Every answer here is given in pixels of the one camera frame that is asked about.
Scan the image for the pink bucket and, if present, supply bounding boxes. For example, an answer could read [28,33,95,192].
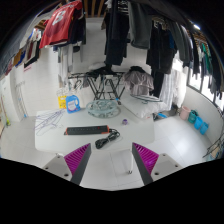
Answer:
[179,105,191,121]

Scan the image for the round pale blue peg hanger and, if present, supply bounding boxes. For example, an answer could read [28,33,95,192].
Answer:
[85,98,121,119]

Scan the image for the black power cable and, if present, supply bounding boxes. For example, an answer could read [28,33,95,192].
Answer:
[94,128,121,150]

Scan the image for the hanging clothes row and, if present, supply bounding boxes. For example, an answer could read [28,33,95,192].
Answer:
[0,0,224,111]

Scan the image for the yellow box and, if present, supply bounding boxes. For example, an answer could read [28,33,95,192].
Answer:
[57,95,68,110]

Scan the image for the black power strip orange ends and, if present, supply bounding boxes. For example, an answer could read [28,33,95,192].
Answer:
[63,124,111,136]

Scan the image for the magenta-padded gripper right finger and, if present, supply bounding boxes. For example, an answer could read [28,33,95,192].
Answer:
[131,142,184,186]

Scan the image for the purple wire clothes hangers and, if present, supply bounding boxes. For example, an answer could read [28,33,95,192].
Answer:
[34,109,66,137]

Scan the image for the blue bucket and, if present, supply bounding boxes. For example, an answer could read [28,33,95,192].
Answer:
[199,121,210,136]
[193,115,204,131]

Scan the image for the blue detergent bottle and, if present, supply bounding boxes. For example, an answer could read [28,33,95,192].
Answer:
[65,94,81,114]

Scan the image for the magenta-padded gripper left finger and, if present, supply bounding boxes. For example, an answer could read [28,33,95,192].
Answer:
[42,143,92,186]

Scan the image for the white wire hangers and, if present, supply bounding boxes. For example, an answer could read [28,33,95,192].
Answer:
[55,87,73,98]

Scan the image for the white and black clothes pile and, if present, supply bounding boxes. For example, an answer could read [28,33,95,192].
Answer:
[88,61,113,75]

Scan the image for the white pillow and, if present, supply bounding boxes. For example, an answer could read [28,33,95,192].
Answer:
[120,96,168,119]

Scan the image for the grey garment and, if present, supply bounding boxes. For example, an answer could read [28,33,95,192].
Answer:
[123,70,155,97]

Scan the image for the black folding drying rack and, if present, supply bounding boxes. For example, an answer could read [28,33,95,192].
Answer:
[68,70,129,101]

